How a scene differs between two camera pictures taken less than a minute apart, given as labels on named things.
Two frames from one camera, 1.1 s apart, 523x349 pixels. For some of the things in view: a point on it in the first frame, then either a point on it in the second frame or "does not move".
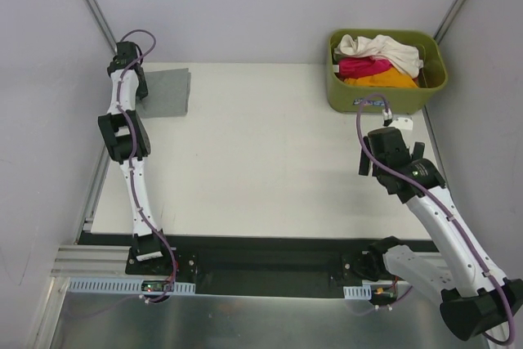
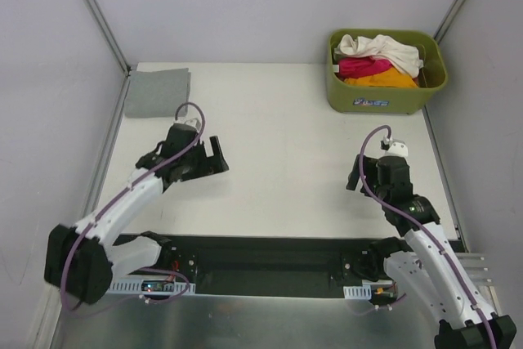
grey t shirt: (167, 94) does not move
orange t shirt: (391, 78) does not move
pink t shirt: (354, 67) does not move
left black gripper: (141, 83) → (205, 160)
